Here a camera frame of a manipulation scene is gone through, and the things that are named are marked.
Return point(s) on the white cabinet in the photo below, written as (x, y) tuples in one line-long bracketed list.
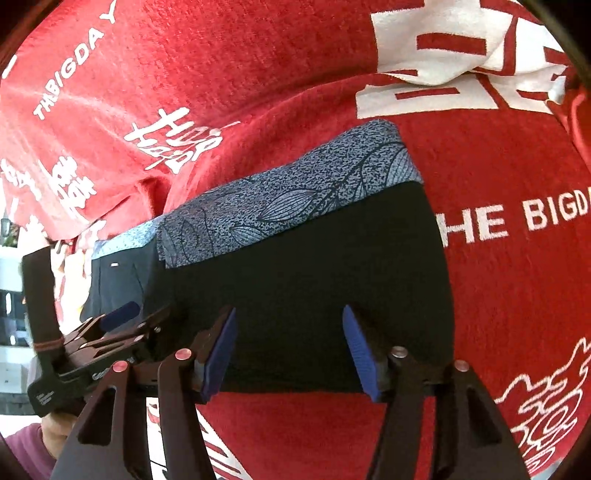
[(11, 277)]

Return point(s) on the person's left forearm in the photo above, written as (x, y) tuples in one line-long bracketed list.
[(27, 450)]

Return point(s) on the white crumpled cloth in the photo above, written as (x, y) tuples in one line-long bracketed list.
[(69, 295)]

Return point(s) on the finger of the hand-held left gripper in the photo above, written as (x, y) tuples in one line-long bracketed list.
[(121, 313), (152, 323)]

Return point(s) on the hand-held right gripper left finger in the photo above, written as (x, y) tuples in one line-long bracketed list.
[(221, 355)]

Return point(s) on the person's left hand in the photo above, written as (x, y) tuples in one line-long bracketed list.
[(55, 429)]

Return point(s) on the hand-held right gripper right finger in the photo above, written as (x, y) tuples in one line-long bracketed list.
[(360, 355)]

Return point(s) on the red printed blanket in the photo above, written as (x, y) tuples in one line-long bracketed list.
[(277, 69)]

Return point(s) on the black pants with blue stripe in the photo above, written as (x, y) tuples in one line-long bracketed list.
[(300, 277)]

